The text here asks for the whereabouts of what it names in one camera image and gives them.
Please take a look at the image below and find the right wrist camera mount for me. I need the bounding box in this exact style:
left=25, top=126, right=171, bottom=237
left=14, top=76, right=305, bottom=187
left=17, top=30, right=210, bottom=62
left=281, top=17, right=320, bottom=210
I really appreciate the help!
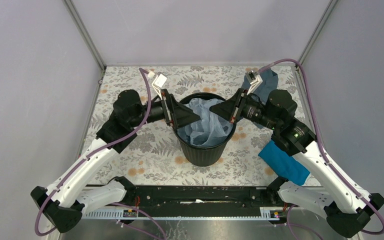
left=244, top=70, right=263, bottom=95

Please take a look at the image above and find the light blue plastic trash bag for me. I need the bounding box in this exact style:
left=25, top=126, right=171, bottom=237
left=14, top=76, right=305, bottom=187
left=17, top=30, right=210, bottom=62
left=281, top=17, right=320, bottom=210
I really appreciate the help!
left=176, top=98, right=234, bottom=148

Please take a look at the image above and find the white slotted cable duct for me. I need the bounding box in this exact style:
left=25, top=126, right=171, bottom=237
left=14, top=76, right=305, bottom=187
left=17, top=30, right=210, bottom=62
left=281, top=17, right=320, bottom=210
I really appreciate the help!
left=82, top=205, right=281, bottom=221

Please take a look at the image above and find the bright blue folded cloth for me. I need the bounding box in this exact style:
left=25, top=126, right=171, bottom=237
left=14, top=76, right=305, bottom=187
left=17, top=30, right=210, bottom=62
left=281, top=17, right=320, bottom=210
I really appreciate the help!
left=258, top=141, right=310, bottom=186

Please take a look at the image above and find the grey-blue crumpled cloth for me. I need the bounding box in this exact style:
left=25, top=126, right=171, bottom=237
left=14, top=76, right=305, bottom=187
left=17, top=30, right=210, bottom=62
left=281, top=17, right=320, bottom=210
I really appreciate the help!
left=242, top=69, right=279, bottom=114

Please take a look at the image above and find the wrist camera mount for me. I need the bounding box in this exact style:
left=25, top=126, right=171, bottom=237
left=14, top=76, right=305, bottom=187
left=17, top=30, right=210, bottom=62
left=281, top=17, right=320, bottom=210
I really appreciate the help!
left=244, top=70, right=263, bottom=95
left=147, top=71, right=168, bottom=99

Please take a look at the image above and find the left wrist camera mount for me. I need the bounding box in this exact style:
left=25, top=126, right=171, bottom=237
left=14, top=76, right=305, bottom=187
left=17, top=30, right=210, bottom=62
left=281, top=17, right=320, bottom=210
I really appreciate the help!
left=147, top=71, right=168, bottom=99

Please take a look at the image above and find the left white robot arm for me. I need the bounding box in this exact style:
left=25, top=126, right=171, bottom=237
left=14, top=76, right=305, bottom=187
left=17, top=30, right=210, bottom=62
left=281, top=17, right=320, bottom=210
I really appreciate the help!
left=30, top=89, right=200, bottom=233

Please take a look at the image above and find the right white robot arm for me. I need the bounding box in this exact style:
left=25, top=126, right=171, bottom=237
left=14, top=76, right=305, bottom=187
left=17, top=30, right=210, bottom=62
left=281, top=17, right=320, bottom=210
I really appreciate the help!
left=210, top=88, right=384, bottom=238

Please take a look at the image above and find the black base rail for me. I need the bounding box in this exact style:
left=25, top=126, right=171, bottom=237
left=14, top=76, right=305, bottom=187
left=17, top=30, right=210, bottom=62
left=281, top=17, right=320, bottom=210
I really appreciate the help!
left=117, top=185, right=291, bottom=211

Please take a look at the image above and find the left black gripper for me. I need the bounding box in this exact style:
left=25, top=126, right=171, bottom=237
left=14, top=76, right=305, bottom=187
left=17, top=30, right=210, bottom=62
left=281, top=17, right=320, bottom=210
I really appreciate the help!
left=129, top=88, right=202, bottom=129

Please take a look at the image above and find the floral patterned table mat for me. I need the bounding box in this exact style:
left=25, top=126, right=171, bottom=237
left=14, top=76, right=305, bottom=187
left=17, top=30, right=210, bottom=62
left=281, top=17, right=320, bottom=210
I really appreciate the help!
left=79, top=65, right=319, bottom=187

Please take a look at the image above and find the black plastic trash bin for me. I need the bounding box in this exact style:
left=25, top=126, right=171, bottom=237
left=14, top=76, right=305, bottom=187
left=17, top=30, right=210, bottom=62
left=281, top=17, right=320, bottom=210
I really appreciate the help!
left=174, top=92, right=237, bottom=167

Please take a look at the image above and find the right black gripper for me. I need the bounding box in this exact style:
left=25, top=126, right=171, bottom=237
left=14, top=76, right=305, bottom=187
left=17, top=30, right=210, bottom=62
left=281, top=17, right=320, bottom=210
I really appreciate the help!
left=209, top=87, right=280, bottom=131

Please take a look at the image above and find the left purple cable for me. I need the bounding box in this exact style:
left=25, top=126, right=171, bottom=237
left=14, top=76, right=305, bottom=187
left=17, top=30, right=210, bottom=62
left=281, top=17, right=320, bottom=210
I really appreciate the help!
left=34, top=67, right=168, bottom=240

